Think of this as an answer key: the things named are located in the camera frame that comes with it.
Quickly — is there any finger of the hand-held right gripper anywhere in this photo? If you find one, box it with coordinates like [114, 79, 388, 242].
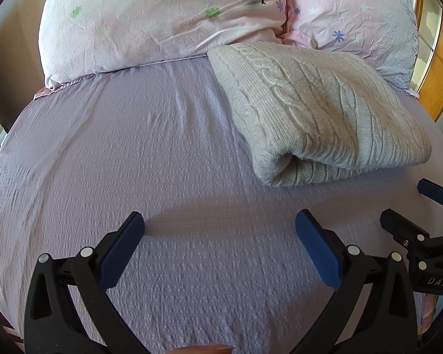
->
[417, 178, 443, 207]
[380, 209, 431, 252]

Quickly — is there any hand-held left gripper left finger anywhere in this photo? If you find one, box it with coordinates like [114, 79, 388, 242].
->
[24, 212, 146, 354]

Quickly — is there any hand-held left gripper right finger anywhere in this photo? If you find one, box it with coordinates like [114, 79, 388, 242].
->
[295, 209, 418, 354]

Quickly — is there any person's left hand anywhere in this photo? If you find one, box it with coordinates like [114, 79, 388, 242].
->
[169, 344, 235, 354]

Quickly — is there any purple bed sheet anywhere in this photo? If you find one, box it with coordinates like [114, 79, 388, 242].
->
[0, 56, 443, 354]

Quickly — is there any wooden glass-panel cabinet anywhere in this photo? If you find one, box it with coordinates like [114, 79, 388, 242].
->
[413, 0, 443, 119]

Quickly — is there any pink floral pillow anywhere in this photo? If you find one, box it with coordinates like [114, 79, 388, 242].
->
[283, 0, 420, 98]

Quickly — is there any pink floral pillow tree print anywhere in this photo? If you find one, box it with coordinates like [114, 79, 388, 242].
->
[33, 0, 291, 100]

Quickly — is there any folded grey cable-knit sweater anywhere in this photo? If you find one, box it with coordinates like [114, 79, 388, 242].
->
[207, 43, 432, 187]

